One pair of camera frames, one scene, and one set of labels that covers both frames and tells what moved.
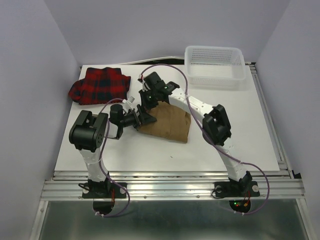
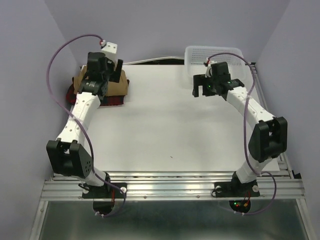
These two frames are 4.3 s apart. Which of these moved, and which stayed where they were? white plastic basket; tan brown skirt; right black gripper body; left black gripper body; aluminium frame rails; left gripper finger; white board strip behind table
Moved: left gripper finger; tan brown skirt; right black gripper body; left black gripper body
Stayed: white board strip behind table; aluminium frame rails; white plastic basket
